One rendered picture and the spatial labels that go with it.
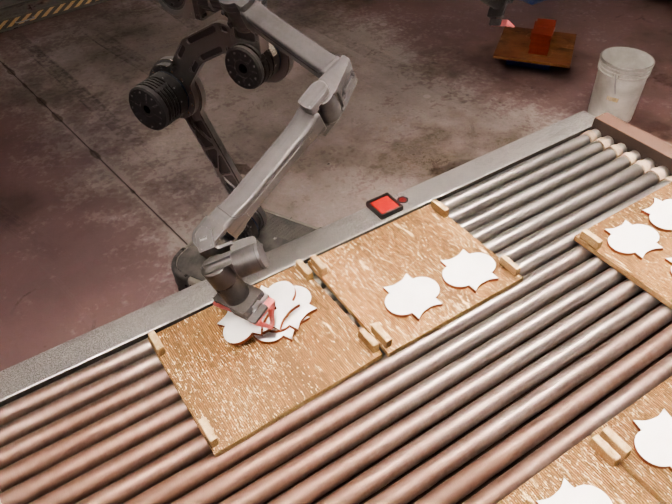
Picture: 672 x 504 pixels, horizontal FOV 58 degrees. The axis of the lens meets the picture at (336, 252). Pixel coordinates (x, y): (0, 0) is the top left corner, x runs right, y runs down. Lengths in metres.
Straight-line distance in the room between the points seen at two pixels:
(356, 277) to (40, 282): 1.96
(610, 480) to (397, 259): 0.68
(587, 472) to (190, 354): 0.84
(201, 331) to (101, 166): 2.44
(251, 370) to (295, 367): 0.10
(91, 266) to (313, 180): 1.23
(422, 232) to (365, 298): 0.28
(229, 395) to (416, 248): 0.61
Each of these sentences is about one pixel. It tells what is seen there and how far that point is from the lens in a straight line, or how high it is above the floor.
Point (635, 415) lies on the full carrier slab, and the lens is 1.38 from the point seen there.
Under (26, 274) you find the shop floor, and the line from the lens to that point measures 3.23.
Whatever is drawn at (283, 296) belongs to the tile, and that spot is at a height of 0.99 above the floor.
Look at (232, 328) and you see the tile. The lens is 1.39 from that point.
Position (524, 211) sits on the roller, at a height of 0.92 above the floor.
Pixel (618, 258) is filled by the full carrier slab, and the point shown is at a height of 0.94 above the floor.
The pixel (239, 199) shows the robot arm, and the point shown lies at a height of 1.24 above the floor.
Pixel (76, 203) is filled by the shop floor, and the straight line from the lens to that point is 3.54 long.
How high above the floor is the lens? 2.02
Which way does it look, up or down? 44 degrees down
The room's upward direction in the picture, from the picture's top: 3 degrees counter-clockwise
